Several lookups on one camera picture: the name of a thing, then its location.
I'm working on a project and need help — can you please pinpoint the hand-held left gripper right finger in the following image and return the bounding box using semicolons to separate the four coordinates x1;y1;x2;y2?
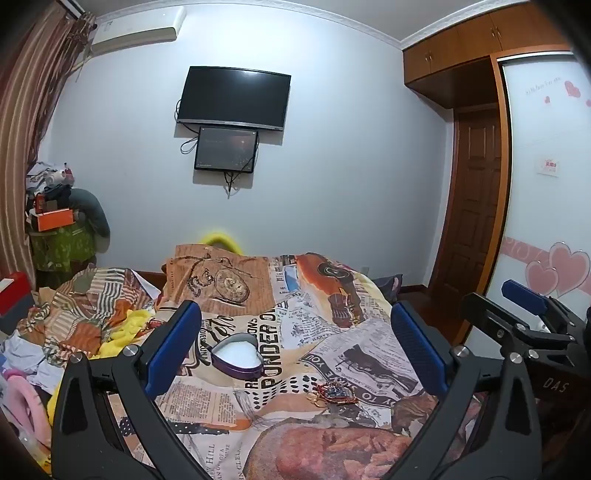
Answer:
383;300;543;480

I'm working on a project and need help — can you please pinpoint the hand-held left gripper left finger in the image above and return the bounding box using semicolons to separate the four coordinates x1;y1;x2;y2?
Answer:
51;300;213;480

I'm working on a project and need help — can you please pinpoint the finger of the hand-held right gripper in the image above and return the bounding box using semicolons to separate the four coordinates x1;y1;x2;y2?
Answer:
462;292;575;361
502;279;583;337

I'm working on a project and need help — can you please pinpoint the heart-shaped purple tin box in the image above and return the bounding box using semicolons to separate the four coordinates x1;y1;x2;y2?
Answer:
211;335;264;380

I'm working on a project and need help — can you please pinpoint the dark pillow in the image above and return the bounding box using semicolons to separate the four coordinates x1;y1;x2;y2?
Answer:
373;274;405;294

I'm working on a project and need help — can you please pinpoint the white heart-print wardrobe door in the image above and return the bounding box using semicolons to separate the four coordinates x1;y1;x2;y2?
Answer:
462;54;591;352

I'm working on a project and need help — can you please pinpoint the striped orange cloth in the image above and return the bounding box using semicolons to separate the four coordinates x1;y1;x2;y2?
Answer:
18;264;158;366

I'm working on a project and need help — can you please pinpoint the brown wooden door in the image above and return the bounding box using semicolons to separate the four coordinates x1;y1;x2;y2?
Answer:
427;107;505;306

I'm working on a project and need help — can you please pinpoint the yellow plush object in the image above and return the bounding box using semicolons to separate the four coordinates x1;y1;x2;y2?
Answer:
201;229;245;254

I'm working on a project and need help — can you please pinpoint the printed newspaper pattern blanket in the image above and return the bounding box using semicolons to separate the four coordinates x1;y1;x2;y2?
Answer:
106;244;485;480

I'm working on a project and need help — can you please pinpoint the white crumpled cloth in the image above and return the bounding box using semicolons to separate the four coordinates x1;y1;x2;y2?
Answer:
0;331;66;393

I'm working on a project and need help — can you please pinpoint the green patterned bag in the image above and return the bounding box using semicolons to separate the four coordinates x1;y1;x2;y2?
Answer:
30;222;98;274

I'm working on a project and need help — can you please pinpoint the pink plush item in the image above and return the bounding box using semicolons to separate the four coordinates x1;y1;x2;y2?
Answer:
0;369;52;450

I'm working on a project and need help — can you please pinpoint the grey plush pillow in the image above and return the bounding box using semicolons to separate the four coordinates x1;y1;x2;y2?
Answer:
69;188;110;252

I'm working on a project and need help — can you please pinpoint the red box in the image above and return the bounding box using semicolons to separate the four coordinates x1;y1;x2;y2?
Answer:
0;272;31;320

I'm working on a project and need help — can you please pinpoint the orange box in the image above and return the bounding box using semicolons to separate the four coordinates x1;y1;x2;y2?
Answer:
37;209;75;232

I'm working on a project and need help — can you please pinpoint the pile of clutter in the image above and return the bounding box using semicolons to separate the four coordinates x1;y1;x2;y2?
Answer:
25;161;75;214

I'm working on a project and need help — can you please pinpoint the wooden overhead cabinet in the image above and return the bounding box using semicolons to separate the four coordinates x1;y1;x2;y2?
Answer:
402;4;578;109

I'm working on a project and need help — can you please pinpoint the striped brown curtain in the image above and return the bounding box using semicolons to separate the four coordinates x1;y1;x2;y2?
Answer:
0;0;98;296

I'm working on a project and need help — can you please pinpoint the white air conditioner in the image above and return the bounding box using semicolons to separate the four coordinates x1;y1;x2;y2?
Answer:
90;6;188;58

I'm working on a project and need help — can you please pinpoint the colourful beaded bracelet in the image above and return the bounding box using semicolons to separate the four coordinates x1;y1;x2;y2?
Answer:
321;381;361;407

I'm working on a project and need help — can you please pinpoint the small black wall monitor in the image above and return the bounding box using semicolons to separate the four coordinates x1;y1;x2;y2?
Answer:
194;126;259;174

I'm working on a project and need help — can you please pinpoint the black wall television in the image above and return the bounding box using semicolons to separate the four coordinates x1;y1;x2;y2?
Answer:
176;66;291;132

